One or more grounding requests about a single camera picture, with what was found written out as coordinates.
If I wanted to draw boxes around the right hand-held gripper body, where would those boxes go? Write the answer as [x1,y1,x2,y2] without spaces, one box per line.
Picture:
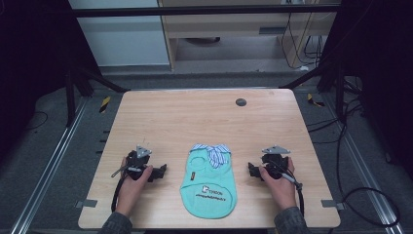
[260,144,291,180]

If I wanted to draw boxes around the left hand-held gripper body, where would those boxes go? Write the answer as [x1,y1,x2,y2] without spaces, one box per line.
[125,145,154,181]

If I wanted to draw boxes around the teal pet shirt striped collar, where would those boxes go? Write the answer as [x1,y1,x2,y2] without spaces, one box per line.
[179,142,239,220]

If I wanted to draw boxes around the person's left hand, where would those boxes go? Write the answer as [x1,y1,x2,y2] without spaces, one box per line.
[115,156,154,218]

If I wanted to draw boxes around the person's right hand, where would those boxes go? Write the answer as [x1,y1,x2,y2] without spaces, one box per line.
[258,157,298,212]

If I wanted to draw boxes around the yellow black striped marker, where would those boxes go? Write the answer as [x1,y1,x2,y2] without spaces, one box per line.
[307,93,325,108]
[98,96,112,114]

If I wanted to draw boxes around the white cabinet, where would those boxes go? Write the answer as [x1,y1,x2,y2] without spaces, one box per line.
[67,0,171,67]

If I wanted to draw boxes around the dark curtain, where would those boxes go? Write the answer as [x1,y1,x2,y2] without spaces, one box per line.
[0,0,102,164]
[319,0,413,181]

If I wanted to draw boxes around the light wooden desk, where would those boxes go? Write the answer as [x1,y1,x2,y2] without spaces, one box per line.
[157,0,340,71]

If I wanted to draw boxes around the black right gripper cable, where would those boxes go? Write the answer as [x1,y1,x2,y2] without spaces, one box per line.
[268,159,306,217]

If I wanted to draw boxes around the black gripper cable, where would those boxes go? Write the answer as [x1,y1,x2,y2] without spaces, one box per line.
[268,159,306,217]
[110,164,144,214]

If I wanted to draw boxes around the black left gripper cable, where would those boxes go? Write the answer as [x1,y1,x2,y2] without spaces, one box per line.
[110,164,144,214]

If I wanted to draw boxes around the grey metal table bracket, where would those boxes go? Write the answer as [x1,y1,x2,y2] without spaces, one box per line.
[320,199,346,212]
[75,199,98,209]

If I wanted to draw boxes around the aluminium floor rail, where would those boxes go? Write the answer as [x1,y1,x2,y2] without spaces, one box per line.
[319,92,407,234]
[9,97,90,234]

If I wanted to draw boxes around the black metal frame stand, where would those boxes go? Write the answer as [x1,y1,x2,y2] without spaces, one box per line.
[63,62,131,129]
[279,58,348,122]

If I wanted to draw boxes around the black looped floor cable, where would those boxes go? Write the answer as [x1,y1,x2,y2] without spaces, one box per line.
[306,76,401,228]

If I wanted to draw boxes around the thin black floor cable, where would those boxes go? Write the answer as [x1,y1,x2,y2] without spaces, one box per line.
[24,110,50,132]

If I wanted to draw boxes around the black hanging desk cables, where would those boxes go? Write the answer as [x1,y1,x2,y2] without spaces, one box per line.
[280,0,340,71]

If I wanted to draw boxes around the black horizontal frame bar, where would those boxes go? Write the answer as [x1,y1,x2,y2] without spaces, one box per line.
[69,3,342,19]

